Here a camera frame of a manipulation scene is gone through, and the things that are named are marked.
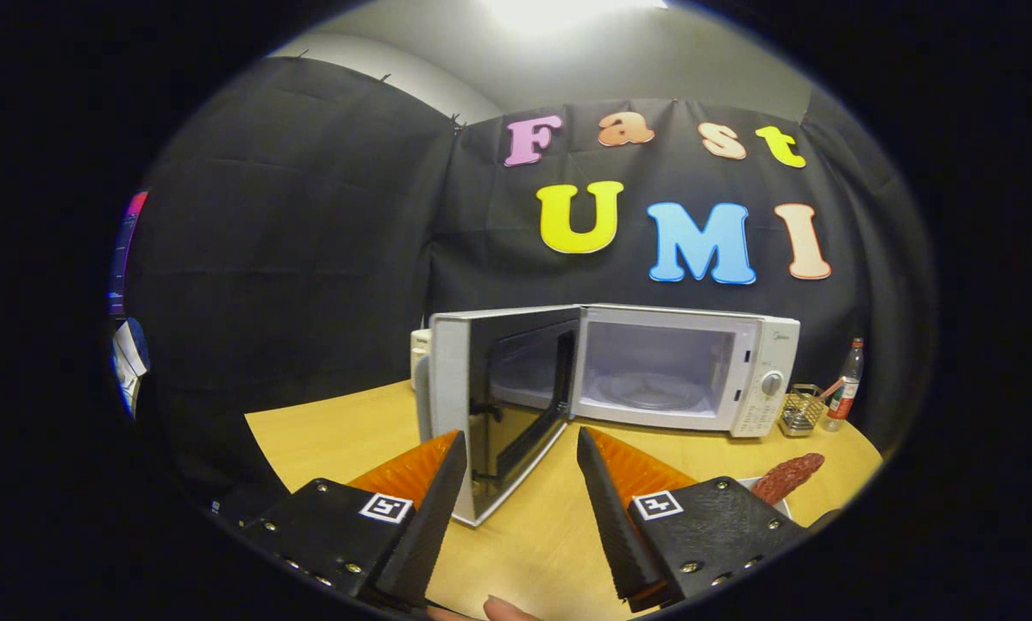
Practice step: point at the clear plastic water bottle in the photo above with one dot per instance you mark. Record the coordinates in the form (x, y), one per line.
(845, 392)

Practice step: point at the small white ribbed tray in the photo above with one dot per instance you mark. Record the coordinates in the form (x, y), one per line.
(783, 507)

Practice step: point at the red white striped straw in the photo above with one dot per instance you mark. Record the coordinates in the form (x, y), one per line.
(830, 390)

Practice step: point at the red dried sausage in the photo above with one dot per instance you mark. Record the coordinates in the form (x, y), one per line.
(787, 474)

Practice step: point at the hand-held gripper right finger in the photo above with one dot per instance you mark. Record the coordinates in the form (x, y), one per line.
(610, 517)

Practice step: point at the white toaster oven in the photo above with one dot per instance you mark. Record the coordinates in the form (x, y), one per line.
(766, 345)

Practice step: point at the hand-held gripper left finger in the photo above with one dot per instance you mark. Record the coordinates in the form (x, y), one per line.
(434, 517)

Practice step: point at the cream toaster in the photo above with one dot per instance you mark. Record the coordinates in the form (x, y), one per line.
(419, 345)

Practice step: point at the white and blue cloth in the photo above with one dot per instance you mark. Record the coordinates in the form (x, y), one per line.
(129, 362)

